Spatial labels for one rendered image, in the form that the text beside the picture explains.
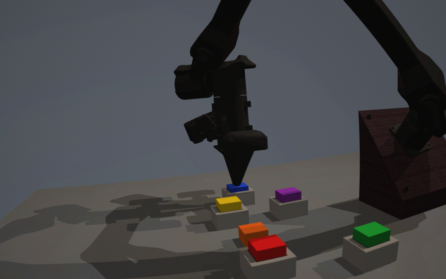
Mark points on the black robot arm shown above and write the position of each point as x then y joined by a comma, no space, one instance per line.
420,81

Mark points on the green button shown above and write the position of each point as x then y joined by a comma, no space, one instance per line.
370,247

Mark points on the blue button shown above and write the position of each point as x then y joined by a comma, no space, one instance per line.
243,192

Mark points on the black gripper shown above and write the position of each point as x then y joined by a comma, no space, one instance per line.
239,144

